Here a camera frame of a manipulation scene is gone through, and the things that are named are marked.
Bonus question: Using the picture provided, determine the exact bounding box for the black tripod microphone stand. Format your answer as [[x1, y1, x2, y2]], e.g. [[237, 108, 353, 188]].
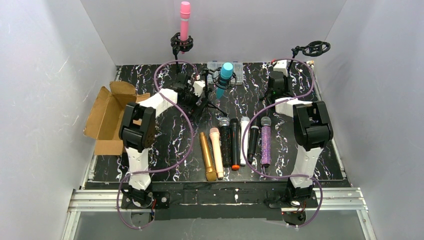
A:
[[190, 64, 238, 118], [259, 40, 331, 102]]

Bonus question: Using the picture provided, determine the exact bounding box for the beige microphone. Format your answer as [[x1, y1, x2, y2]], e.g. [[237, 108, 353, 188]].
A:
[[209, 127, 224, 180]]

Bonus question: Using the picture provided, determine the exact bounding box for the purple glitter microphone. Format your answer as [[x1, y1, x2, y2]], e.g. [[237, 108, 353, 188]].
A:
[[260, 116, 272, 168]]

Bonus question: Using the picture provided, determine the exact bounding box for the black glitter silver-mesh microphone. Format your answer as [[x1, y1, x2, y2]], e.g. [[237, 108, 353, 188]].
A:
[[218, 117, 232, 168]]

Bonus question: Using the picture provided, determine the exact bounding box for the turquoise blue microphone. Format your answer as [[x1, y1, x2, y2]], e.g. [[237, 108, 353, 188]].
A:
[[216, 62, 234, 99]]

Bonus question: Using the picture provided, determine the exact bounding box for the black orange-tipped microphone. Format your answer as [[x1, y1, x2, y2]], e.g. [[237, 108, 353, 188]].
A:
[[230, 118, 241, 171]]

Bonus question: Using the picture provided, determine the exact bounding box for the white microphone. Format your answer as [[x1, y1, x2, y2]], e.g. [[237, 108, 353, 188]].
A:
[[240, 116, 250, 167]]

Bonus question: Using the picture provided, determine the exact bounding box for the black white-banded microphone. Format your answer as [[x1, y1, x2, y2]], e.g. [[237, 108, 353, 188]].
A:
[[247, 117, 261, 164]]

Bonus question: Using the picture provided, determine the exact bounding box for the black round-base microphone stand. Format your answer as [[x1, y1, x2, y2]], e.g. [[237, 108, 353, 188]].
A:
[[170, 32, 194, 85]]

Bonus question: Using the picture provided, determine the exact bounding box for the gold microphone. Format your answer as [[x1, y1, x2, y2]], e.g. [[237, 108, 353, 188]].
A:
[[199, 132, 217, 182]]

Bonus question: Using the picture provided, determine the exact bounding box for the brown cardboard box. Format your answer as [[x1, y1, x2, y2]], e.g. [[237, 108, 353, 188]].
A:
[[83, 81, 151, 156]]

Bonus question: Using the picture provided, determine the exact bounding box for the pink microphone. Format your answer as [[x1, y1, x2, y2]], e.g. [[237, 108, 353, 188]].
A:
[[180, 1, 191, 41]]

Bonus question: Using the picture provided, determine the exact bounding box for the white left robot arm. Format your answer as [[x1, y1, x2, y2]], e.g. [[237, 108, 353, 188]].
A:
[[118, 73, 206, 205]]

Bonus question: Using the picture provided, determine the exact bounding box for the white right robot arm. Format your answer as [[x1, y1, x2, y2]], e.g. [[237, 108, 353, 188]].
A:
[[265, 71, 333, 202]]

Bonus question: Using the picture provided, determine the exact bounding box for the clear plastic organizer box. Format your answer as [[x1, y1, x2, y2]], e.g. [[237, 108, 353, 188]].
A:
[[206, 61, 244, 86]]

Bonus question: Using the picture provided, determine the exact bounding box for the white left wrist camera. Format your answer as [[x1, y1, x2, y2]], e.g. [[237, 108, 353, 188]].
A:
[[192, 80, 206, 97]]

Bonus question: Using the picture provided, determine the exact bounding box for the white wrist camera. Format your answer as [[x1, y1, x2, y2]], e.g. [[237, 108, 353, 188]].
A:
[[192, 80, 206, 97], [272, 60, 288, 77]]

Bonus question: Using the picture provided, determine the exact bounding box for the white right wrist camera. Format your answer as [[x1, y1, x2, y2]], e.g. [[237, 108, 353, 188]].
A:
[[272, 60, 288, 77]]

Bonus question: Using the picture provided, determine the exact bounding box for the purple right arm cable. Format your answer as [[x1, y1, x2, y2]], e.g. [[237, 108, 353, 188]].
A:
[[240, 58, 324, 229]]

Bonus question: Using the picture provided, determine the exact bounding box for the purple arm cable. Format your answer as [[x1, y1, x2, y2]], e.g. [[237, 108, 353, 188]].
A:
[[240, 58, 324, 229], [115, 60, 200, 231]]

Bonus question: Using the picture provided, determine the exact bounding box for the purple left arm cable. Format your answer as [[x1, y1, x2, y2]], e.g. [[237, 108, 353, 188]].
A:
[[115, 60, 200, 231]]

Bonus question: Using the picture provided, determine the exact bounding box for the aluminium frame rail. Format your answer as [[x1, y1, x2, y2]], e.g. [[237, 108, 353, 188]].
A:
[[63, 187, 376, 240]]

